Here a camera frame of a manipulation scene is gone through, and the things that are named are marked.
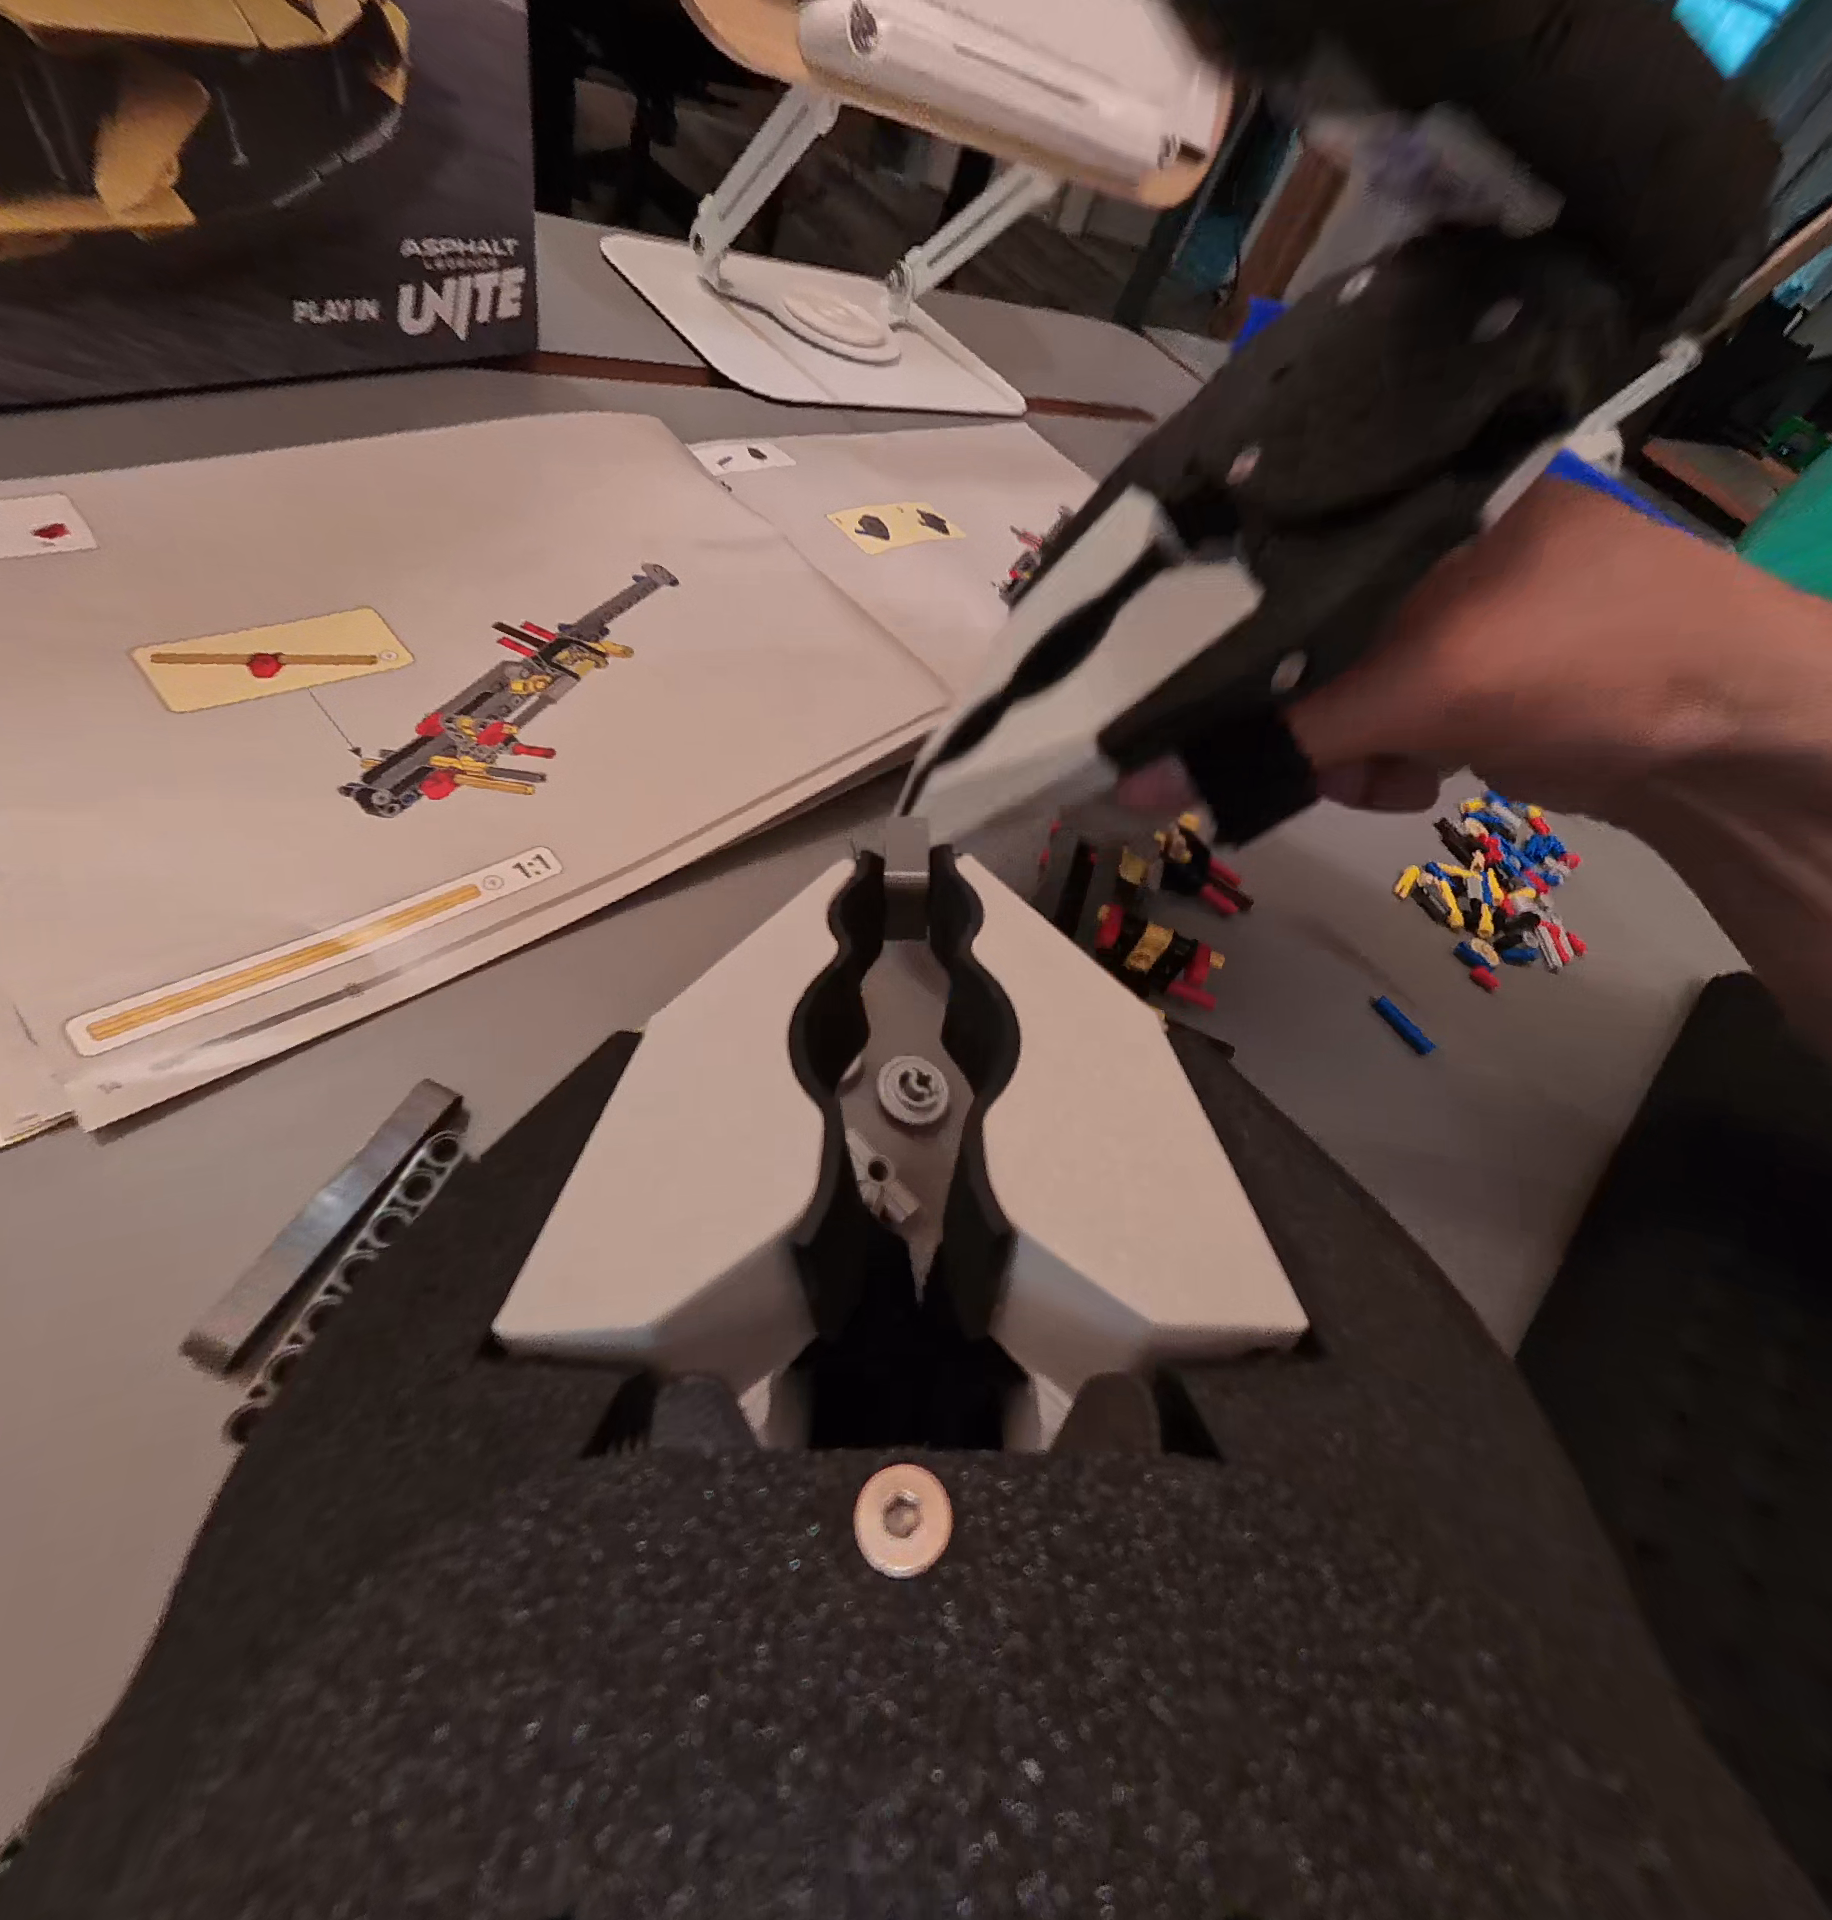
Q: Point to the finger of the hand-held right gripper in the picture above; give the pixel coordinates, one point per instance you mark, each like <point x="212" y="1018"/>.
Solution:
<point x="1142" y="659"/>
<point x="1093" y="546"/>

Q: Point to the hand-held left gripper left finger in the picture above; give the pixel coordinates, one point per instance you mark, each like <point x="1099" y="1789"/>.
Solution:
<point x="646" y="1184"/>

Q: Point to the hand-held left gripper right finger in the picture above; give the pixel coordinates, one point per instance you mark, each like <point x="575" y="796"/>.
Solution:
<point x="1142" y="1184"/>

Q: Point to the grey lego beam assembly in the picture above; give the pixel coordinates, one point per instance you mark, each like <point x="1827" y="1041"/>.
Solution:
<point x="1155" y="946"/>

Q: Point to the small grey connector piece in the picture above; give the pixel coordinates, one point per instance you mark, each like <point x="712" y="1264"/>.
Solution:
<point x="907" y="871"/>

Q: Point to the pile of small lego pins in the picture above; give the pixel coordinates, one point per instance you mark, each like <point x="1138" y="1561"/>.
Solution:
<point x="1498" y="885"/>

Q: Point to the lego instruction booklet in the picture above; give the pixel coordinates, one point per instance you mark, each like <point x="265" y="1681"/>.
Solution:
<point x="256" y="871"/>

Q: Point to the person's right forearm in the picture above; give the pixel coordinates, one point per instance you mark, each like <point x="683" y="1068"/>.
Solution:
<point x="1816" y="780"/>

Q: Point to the grey lego wheel hub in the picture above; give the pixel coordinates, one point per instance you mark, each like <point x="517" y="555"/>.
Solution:
<point x="916" y="1092"/>

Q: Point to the single blue lego pin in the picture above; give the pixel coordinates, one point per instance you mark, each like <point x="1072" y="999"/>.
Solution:
<point x="1402" y="1024"/>

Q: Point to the lego set box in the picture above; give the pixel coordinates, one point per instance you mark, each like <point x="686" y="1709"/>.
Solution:
<point x="256" y="179"/>

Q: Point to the person's right hand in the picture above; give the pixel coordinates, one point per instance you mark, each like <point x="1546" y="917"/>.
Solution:
<point x="1530" y="645"/>

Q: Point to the blue storage bin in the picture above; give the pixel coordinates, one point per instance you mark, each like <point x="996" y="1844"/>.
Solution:
<point x="1605" y="483"/>

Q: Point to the pile of black grey beams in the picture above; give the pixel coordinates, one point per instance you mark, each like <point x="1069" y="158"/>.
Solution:
<point x="332" y="1244"/>

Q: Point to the teal plastic container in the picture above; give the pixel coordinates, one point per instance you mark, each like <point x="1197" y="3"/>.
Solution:
<point x="1824" y="524"/>

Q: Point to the white desk stand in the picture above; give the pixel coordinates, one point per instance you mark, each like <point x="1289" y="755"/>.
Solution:
<point x="751" y="172"/>

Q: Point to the black perforated panel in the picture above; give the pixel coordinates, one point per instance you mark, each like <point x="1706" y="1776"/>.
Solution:
<point x="1728" y="1350"/>

